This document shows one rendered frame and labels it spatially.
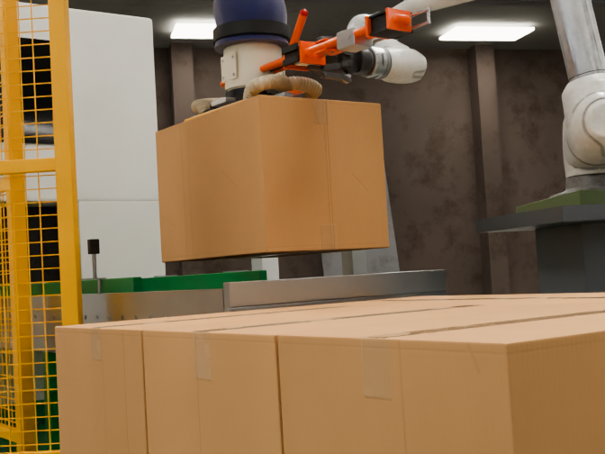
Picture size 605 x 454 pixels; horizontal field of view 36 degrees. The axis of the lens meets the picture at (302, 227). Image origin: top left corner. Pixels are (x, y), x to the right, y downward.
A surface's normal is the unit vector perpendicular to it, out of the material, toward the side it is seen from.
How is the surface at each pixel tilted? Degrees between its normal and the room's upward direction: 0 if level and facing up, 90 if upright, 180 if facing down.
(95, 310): 90
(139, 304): 90
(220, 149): 90
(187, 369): 90
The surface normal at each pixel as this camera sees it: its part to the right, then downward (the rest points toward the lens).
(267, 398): -0.81, 0.02
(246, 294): 0.58, -0.07
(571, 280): -0.97, 0.04
